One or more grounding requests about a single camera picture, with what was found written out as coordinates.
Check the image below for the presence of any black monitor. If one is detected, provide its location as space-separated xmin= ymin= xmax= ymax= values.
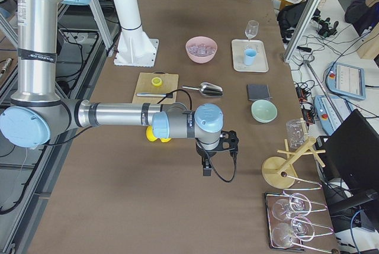
xmin=325 ymin=110 xmax=378 ymax=192

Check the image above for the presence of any metal ice scoop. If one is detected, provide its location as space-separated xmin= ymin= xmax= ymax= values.
xmin=182 ymin=82 xmax=223 ymax=97

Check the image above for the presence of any blue teach pendant far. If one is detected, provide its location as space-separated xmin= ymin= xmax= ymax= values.
xmin=326 ymin=62 xmax=366 ymax=100

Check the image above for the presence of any blue teach pendant near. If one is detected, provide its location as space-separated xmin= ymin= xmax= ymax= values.
xmin=313 ymin=95 xmax=354 ymax=136

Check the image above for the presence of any glass mug on stand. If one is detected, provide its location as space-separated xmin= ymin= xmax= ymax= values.
xmin=286 ymin=118 xmax=308 ymax=149

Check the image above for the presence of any whole lemon near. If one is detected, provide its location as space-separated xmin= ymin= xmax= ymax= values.
xmin=146 ymin=126 xmax=158 ymax=142

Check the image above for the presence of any pink bowl of ice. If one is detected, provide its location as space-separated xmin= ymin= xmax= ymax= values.
xmin=185 ymin=36 xmax=218 ymax=64

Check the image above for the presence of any green ceramic bowl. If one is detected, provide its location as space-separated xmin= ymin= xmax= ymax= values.
xmin=251 ymin=99 xmax=278 ymax=123

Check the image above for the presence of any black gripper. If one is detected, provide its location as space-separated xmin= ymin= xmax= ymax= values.
xmin=196 ymin=143 xmax=216 ymax=176

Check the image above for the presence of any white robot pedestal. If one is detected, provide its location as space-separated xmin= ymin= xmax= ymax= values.
xmin=113 ymin=0 xmax=159 ymax=67

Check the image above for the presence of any black backpack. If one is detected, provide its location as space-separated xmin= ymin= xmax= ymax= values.
xmin=277 ymin=2 xmax=307 ymax=43

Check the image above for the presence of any whole lemon far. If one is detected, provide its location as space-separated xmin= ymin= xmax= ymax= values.
xmin=159 ymin=138 xmax=171 ymax=143

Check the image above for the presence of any light blue cup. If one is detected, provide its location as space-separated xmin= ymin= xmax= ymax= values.
xmin=243 ymin=48 xmax=257 ymax=66

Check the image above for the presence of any inverted wine glass upper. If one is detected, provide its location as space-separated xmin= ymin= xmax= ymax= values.
xmin=271 ymin=193 xmax=311 ymax=221

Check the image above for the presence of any wooden cup tree stand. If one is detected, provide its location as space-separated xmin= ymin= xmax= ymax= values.
xmin=262 ymin=134 xmax=325 ymax=189

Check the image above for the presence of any seated person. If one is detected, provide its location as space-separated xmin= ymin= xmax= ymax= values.
xmin=345 ymin=0 xmax=378 ymax=36

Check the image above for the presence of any inverted wine glass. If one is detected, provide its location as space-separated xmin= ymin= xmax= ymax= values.
xmin=272 ymin=216 xmax=315 ymax=249
xmin=271 ymin=193 xmax=311 ymax=221

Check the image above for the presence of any half lemon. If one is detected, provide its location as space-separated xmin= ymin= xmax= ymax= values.
xmin=151 ymin=77 xmax=163 ymax=87

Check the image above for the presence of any aluminium frame post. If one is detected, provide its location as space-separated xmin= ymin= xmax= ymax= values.
xmin=283 ymin=0 xmax=321 ymax=63

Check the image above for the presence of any cream serving tray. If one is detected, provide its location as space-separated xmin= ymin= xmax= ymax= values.
xmin=231 ymin=39 xmax=269 ymax=73

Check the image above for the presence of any whole lemon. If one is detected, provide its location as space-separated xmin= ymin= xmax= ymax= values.
xmin=146 ymin=126 xmax=158 ymax=142
xmin=159 ymin=138 xmax=171 ymax=143

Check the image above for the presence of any blue teach pendant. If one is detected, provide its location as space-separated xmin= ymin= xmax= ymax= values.
xmin=326 ymin=62 xmax=366 ymax=100
xmin=313 ymin=95 xmax=354 ymax=136

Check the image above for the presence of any clear wine glass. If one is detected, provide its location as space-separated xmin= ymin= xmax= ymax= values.
xmin=245 ymin=20 xmax=259 ymax=41

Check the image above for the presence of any inverted wine glass lower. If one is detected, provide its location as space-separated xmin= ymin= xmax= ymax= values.
xmin=272 ymin=216 xmax=315 ymax=249

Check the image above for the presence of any bamboo cutting board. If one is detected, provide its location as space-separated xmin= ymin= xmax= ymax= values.
xmin=132 ymin=72 xmax=179 ymax=104

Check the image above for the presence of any steel muddler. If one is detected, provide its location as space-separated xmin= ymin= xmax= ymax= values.
xmin=135 ymin=92 xmax=174 ymax=98

